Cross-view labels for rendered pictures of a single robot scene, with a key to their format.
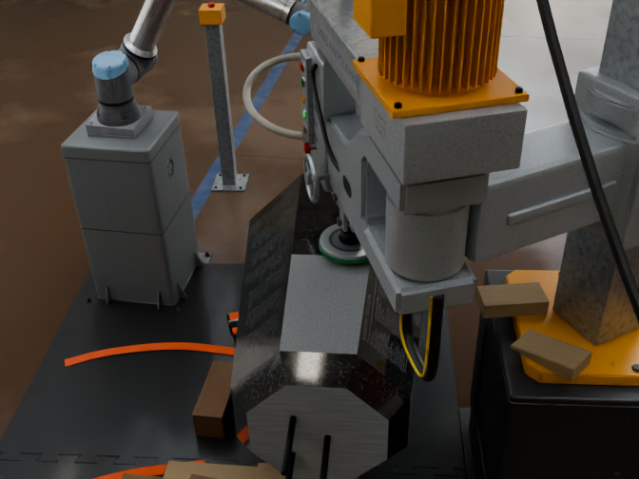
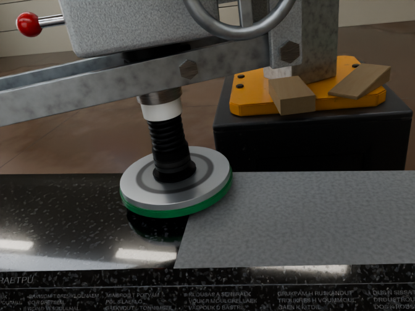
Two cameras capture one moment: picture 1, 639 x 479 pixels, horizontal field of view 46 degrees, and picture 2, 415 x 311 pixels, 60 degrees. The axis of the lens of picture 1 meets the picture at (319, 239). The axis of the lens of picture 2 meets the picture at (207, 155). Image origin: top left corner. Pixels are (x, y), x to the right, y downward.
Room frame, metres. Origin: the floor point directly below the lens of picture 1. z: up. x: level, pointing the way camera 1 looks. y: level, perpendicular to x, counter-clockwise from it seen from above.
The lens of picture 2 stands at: (1.97, 0.49, 1.20)
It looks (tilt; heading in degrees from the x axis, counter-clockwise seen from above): 28 degrees down; 276
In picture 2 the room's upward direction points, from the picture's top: 8 degrees counter-clockwise
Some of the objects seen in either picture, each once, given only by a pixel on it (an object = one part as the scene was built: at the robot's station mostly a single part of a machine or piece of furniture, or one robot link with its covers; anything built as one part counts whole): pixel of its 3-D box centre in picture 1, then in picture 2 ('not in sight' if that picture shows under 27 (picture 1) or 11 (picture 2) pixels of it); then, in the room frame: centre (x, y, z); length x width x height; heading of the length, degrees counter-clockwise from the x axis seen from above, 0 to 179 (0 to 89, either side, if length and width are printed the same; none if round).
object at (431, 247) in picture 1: (426, 225); not in sight; (1.46, -0.25, 1.32); 0.19 x 0.19 x 0.20
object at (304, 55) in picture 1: (308, 98); not in sight; (2.15, 0.02, 1.35); 0.08 x 0.03 x 0.28; 13
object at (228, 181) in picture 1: (222, 101); not in sight; (3.97, 0.53, 0.54); 0.20 x 0.20 x 1.09; 85
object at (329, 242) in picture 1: (351, 239); (175, 174); (2.10, -0.11, 0.84); 0.21 x 0.21 x 0.01
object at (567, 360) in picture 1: (550, 349); (359, 80); (1.58, -0.65, 0.80); 0.20 x 0.10 x 0.05; 43
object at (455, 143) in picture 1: (388, 67); not in sight; (1.76, -0.18, 1.60); 0.96 x 0.25 x 0.17; 13
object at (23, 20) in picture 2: not in sight; (46, 21); (2.21, -0.01, 1.15); 0.08 x 0.03 x 0.03; 13
